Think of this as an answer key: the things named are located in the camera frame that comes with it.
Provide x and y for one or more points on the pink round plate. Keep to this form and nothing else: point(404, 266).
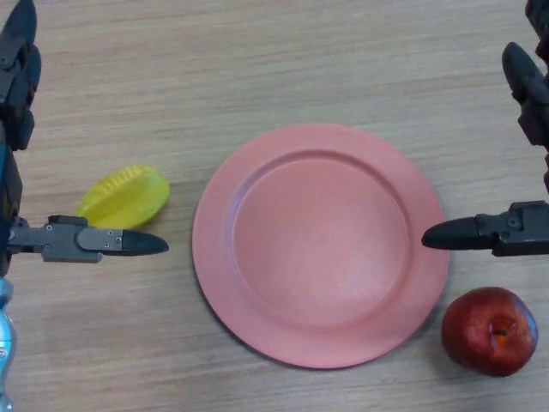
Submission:
point(319, 244)

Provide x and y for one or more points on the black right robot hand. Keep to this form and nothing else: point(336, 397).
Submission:
point(519, 232)

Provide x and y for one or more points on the yellow starfruit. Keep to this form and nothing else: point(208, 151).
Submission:
point(124, 197)

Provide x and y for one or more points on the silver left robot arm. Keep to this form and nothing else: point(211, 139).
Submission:
point(6, 343)

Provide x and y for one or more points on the red apple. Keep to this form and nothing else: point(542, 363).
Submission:
point(489, 332)

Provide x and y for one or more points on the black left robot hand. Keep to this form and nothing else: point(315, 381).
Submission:
point(64, 242)

